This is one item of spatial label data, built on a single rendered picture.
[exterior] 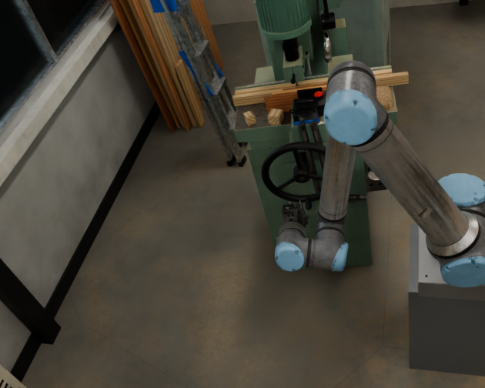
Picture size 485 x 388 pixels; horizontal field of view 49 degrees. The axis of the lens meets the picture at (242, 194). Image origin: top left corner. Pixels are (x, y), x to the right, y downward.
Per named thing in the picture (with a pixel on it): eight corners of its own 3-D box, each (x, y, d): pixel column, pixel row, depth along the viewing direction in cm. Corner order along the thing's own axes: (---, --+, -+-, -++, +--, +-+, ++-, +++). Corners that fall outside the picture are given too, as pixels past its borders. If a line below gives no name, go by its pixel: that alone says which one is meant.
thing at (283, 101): (267, 115, 205) (263, 98, 200) (268, 112, 206) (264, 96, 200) (333, 106, 200) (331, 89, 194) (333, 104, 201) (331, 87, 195)
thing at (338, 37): (325, 58, 213) (321, 31, 204) (324, 48, 217) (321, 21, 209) (349, 54, 211) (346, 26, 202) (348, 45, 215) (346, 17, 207)
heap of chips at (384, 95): (369, 113, 192) (368, 105, 190) (366, 90, 202) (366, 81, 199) (395, 109, 190) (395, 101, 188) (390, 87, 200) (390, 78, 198)
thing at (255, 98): (234, 106, 214) (232, 98, 211) (235, 103, 215) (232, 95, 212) (408, 83, 199) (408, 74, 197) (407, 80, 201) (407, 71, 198)
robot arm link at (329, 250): (349, 231, 166) (309, 226, 168) (349, 261, 158) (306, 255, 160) (346, 249, 173) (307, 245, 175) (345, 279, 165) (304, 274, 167)
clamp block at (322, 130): (293, 146, 193) (289, 127, 187) (294, 123, 203) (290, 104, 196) (335, 142, 190) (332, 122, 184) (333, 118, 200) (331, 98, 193)
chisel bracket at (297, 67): (286, 87, 200) (282, 68, 194) (287, 66, 210) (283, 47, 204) (306, 84, 199) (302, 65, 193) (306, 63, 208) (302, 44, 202)
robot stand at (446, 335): (484, 309, 227) (499, 225, 189) (490, 377, 207) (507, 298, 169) (410, 304, 236) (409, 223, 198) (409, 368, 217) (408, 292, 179)
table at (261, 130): (233, 159, 200) (229, 147, 196) (240, 109, 221) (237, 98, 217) (402, 141, 187) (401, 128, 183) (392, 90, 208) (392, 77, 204)
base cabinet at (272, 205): (279, 272, 264) (249, 167, 215) (283, 188, 304) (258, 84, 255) (372, 265, 255) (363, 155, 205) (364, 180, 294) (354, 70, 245)
